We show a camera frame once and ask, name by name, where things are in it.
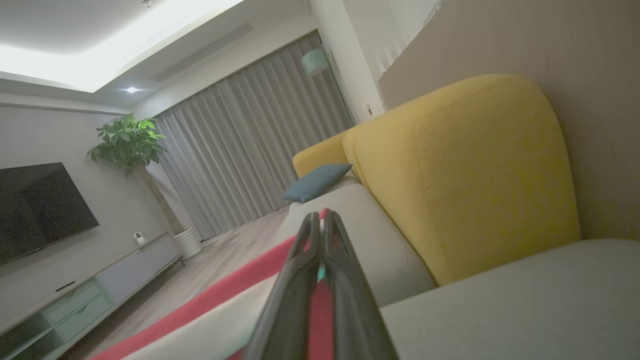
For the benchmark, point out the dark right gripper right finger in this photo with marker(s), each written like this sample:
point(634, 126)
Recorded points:
point(355, 315)

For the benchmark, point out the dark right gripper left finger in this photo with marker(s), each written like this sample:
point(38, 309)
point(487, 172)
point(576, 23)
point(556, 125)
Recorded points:
point(287, 310)

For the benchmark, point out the red jersey with white sleeves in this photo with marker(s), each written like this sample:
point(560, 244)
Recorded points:
point(225, 290)

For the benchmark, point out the grey sofa seat cushion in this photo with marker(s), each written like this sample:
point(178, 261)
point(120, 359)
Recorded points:
point(525, 305)
point(385, 250)

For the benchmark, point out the white ribbed plant pot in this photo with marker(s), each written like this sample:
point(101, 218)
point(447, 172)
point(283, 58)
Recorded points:
point(188, 243)

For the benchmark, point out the blue throw pillow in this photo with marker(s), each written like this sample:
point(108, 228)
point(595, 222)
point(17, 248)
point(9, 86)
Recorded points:
point(315, 182)

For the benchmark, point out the yellow sofa back cushion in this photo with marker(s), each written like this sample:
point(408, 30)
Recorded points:
point(320, 152)
point(475, 175)

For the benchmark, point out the pale low television cabinet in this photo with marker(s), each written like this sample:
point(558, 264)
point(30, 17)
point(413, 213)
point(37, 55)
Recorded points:
point(125, 272)

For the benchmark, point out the grey pleated curtain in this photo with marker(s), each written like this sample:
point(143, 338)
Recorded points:
point(240, 140)

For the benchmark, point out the green leafy indoor tree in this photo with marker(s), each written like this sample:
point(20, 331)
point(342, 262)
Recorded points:
point(127, 140)

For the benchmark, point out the mint green lamp shade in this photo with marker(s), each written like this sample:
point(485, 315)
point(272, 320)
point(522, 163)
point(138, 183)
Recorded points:
point(314, 62)

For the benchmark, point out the black flat screen television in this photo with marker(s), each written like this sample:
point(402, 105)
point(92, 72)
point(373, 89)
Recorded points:
point(40, 210)

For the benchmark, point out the recessed ceiling spotlight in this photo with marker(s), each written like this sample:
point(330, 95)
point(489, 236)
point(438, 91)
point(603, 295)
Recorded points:
point(132, 90)

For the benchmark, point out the small white security camera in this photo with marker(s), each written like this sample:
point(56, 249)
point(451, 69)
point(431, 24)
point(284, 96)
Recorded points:
point(139, 238)

